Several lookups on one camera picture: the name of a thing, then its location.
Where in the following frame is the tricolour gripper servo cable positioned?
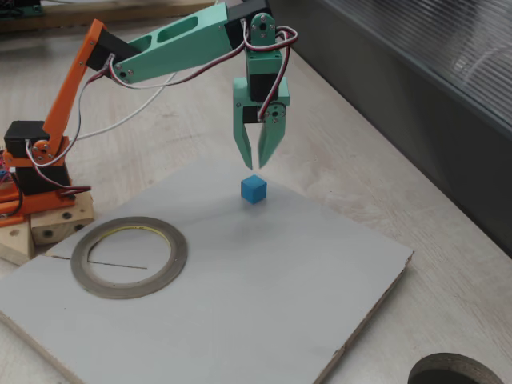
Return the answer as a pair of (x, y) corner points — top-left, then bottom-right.
(239, 18), (300, 122)

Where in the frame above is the pale wooden base block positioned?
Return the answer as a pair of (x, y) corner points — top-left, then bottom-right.
(30, 188), (96, 246)

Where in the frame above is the orange printed board mount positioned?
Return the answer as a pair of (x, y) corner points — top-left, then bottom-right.
(0, 184), (23, 220)

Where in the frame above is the grey ring of tape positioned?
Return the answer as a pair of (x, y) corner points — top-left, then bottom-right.
(70, 216), (188, 300)

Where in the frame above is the small blue cube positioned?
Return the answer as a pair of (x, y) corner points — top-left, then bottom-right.
(240, 174), (268, 205)

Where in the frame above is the long brown wooden plank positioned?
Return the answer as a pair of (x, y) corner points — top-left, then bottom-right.
(0, 0), (219, 36)

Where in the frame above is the green printed mount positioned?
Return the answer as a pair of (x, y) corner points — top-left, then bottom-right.
(0, 0), (44, 18)

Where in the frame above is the tricolour base servo cable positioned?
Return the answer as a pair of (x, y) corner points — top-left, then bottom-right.
(24, 138), (92, 200)

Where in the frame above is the white chipboard panel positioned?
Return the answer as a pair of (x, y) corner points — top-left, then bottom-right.
(0, 158), (414, 384)

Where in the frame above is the ribbed translucent desk partition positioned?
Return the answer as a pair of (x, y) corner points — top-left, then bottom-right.
(267, 0), (512, 261)

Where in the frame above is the pale wooden plank with holes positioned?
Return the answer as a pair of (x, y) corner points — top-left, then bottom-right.
(0, 222), (36, 267)

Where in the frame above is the white USB cable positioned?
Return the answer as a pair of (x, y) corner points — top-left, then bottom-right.
(74, 71), (179, 141)

